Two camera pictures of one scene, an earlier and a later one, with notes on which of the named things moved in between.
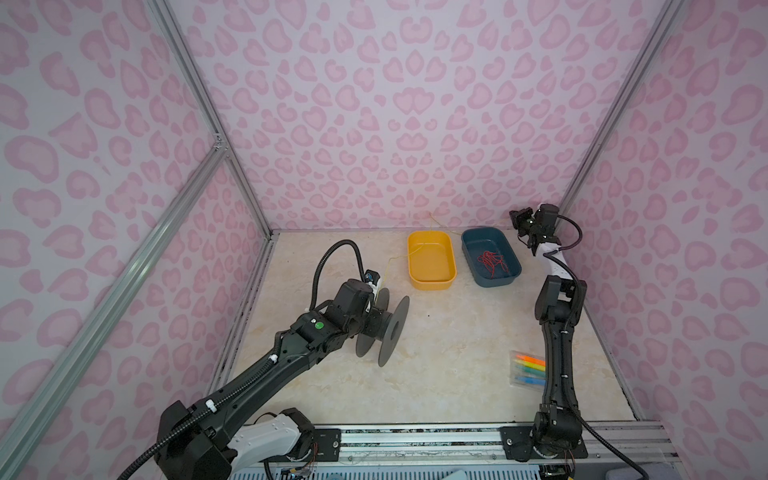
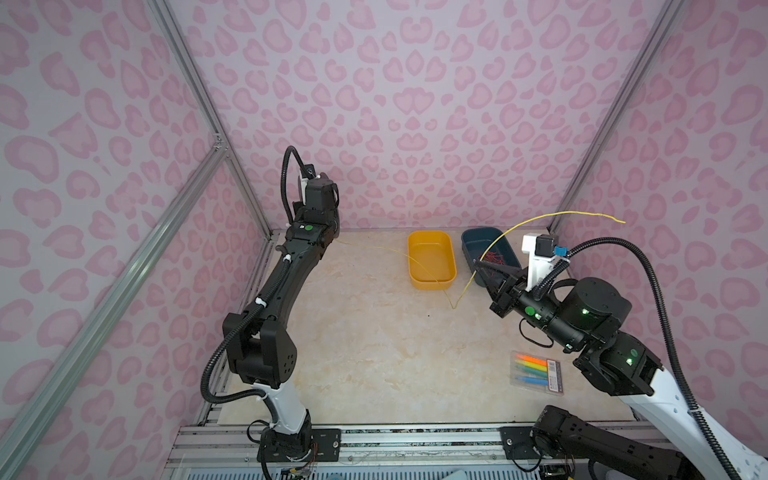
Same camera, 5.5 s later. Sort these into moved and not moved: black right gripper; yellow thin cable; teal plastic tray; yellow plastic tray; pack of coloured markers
Moved: yellow thin cable; black right gripper
Not moved: teal plastic tray; yellow plastic tray; pack of coloured markers
